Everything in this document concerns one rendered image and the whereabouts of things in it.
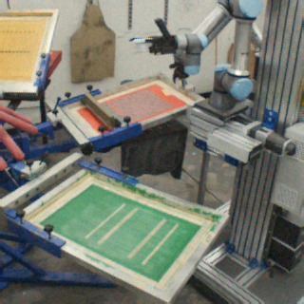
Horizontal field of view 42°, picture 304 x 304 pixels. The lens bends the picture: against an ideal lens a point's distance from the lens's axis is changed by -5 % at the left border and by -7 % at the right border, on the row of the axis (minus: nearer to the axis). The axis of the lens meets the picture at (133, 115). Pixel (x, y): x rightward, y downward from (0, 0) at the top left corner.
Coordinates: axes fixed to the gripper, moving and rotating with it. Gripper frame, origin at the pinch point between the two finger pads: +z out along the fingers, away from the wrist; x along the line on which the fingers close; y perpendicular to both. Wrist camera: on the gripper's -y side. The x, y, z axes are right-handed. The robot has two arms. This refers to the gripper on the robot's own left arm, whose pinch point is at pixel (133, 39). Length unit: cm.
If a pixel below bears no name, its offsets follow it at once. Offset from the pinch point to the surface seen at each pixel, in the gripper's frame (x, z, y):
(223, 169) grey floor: 152, -138, 149
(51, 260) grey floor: 71, 41, 160
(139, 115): 59, -21, 54
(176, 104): 61, -47, 50
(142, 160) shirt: 54, -22, 82
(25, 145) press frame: 52, 50, 63
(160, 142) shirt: 55, -33, 72
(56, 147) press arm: 62, 31, 70
